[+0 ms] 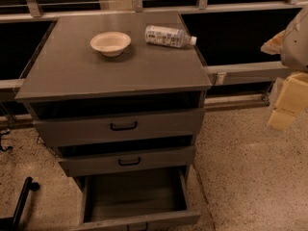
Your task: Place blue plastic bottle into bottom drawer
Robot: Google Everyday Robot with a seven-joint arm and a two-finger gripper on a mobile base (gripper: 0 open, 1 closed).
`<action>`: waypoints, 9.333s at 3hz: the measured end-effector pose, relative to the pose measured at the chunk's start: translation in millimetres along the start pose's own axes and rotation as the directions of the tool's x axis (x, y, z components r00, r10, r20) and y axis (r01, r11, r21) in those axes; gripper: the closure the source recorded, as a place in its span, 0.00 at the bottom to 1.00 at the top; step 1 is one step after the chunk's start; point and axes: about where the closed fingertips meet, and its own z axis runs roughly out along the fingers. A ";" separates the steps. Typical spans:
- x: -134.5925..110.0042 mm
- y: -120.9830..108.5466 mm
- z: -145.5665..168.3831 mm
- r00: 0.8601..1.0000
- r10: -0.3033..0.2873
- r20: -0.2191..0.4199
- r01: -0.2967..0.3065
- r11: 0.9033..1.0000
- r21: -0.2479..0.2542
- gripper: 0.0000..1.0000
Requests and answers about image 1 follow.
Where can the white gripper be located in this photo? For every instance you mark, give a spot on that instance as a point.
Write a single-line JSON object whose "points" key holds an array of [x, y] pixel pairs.
{"points": [[296, 47]]}

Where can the labelled plastic bottle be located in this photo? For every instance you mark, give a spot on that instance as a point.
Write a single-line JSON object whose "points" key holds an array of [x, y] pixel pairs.
{"points": [[170, 37]]}

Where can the grey top drawer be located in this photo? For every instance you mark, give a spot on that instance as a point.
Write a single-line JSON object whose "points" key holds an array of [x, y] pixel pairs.
{"points": [[111, 128]]}

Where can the grey drawer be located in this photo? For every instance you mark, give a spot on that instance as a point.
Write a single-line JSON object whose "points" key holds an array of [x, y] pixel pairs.
{"points": [[143, 200], [127, 161], [111, 128]]}

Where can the grey middle drawer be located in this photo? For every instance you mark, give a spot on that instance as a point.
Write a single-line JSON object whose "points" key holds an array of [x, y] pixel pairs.
{"points": [[127, 161]]}

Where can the grey drawer cabinet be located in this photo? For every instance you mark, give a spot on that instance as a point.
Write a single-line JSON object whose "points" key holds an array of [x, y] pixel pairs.
{"points": [[69, 79]]}

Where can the grey bottom drawer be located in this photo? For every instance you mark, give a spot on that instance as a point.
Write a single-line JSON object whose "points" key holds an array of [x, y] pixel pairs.
{"points": [[143, 200]]}

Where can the white paper bowl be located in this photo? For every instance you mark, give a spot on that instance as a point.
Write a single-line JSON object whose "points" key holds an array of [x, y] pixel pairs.
{"points": [[110, 44]]}

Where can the black metal stand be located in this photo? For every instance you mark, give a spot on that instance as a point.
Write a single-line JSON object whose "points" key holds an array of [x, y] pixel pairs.
{"points": [[11, 223]]}

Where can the metal railing frame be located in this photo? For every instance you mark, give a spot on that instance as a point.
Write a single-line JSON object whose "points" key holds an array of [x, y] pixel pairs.
{"points": [[229, 32]]}

